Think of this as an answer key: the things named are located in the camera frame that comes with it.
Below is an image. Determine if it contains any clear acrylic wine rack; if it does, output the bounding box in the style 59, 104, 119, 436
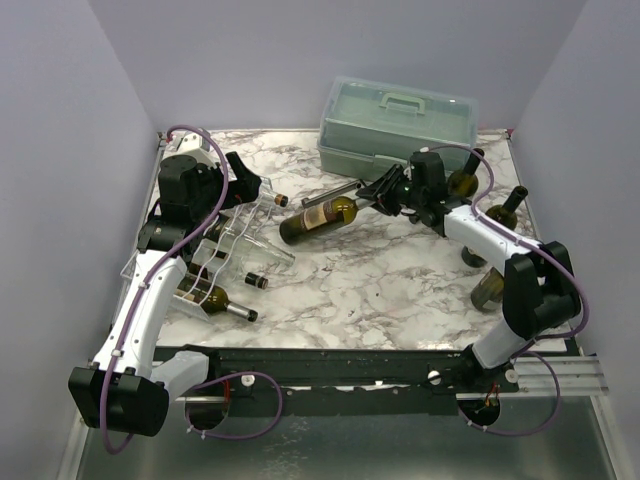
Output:
117, 155, 293, 328

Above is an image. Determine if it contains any clear glass wine bottle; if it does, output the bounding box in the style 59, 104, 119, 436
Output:
204, 214, 295, 267

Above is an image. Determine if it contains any dark green labelled wine bottle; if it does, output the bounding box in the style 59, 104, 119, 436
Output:
279, 196, 373, 246

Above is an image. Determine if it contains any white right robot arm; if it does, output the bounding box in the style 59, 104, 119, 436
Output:
356, 149, 588, 392

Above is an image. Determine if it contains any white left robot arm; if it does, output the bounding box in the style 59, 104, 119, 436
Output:
68, 152, 261, 437

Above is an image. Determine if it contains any clear bottle with cork stopper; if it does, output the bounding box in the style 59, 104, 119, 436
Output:
256, 176, 289, 209

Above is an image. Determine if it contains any olive green wine bottle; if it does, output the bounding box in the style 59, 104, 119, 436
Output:
447, 148, 485, 198

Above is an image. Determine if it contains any dark green white-label bottle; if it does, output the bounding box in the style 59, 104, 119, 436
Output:
461, 186, 528, 268

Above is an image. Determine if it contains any green bottle silver neck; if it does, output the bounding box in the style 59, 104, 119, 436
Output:
470, 268, 504, 313

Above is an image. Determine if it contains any green bottle in rack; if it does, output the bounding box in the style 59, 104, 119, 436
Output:
175, 274, 258, 323

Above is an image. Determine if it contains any grey metal rod tool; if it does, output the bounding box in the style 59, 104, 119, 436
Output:
301, 179, 366, 209

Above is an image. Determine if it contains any green plastic toolbox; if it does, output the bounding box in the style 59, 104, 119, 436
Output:
317, 77, 479, 181

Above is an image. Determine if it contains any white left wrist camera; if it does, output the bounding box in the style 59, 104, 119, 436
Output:
170, 131, 215, 165

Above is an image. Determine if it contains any black metal base rail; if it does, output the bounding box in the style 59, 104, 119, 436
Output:
149, 344, 521, 416

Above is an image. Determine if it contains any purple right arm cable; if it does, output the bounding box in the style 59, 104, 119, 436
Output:
419, 145, 592, 435

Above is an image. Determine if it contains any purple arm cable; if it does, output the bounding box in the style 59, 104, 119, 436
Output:
99, 124, 284, 456
419, 145, 592, 435

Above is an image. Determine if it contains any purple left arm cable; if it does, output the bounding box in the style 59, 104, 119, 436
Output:
99, 124, 284, 456

